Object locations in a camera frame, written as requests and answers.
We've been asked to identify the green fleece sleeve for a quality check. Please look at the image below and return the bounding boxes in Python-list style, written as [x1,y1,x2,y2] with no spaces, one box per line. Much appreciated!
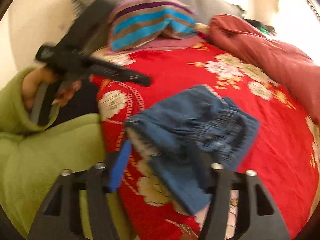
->
[1,67,106,237]

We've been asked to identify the striped blue brown pillow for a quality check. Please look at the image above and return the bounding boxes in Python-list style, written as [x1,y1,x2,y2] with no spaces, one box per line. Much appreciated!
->
[108,0,196,52]

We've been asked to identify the person's left hand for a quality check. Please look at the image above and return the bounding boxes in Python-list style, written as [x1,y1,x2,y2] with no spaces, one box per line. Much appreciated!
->
[21,67,82,111]

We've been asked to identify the pink quilted sheet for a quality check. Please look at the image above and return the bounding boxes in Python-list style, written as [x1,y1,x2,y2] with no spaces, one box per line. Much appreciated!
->
[102,35,205,55]

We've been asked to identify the rust red duvet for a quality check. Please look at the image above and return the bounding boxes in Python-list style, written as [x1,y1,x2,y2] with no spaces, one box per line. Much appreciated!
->
[209,14,319,123]

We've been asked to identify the blue pants with lace hem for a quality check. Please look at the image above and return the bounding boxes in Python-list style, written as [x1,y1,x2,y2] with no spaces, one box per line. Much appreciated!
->
[124,85,260,215]

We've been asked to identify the red floral blanket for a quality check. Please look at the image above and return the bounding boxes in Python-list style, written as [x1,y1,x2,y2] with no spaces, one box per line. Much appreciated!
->
[92,42,319,239]

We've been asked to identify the person's right hand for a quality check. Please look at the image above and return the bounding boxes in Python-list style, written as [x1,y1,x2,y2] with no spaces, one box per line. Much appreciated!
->
[165,219,199,240]

